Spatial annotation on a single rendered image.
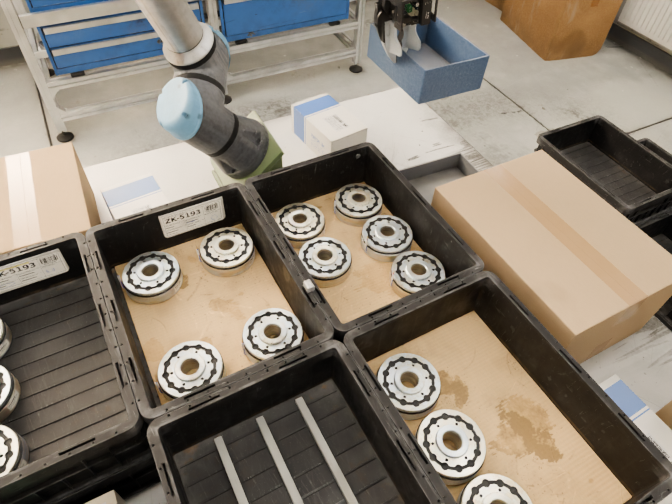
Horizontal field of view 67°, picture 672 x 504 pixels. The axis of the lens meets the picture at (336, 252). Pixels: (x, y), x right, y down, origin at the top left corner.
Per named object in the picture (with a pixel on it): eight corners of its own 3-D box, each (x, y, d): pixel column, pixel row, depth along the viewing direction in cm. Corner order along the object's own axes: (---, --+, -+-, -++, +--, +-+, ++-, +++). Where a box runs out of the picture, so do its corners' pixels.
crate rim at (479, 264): (242, 189, 102) (241, 180, 100) (369, 148, 112) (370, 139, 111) (338, 343, 80) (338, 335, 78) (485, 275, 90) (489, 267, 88)
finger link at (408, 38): (410, 73, 96) (413, 26, 89) (395, 58, 100) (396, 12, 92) (424, 68, 97) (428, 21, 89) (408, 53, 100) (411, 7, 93)
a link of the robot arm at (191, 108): (194, 160, 119) (146, 133, 108) (201, 111, 123) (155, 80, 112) (232, 147, 112) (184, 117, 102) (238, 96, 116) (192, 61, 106)
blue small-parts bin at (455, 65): (366, 55, 108) (369, 22, 102) (424, 43, 113) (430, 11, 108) (418, 104, 96) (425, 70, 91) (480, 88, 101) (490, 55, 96)
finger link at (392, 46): (393, 78, 95) (397, 30, 88) (378, 63, 99) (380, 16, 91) (408, 74, 96) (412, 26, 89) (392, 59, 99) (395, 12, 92)
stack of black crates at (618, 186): (498, 226, 205) (536, 134, 171) (553, 205, 215) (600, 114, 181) (569, 299, 183) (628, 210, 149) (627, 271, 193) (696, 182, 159)
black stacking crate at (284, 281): (104, 271, 99) (85, 231, 91) (246, 223, 109) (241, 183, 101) (163, 453, 77) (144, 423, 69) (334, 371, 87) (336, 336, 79)
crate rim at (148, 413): (87, 238, 92) (82, 229, 90) (242, 189, 102) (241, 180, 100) (147, 430, 70) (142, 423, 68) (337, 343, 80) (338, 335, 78)
